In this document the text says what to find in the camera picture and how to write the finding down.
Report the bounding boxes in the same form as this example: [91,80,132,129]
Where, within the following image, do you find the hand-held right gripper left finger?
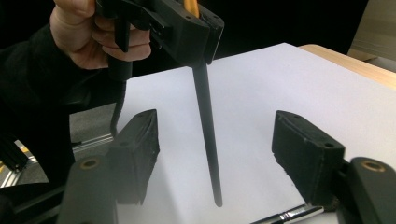
[106,108,161,206]

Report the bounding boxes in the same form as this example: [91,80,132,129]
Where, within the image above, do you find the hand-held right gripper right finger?
[271,110,347,206]

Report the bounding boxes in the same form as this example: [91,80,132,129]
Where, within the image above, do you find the thin black brush orange tip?
[183,0,224,208]

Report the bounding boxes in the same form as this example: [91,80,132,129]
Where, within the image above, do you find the white table cover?
[116,42,396,224]

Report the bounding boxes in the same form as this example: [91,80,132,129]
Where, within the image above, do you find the wooden table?
[298,43,396,91]

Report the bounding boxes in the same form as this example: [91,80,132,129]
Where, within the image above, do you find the metal floor rail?
[0,133,115,189]

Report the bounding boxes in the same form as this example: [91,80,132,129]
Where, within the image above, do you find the left hand-held gripper cable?
[109,79,128,139]

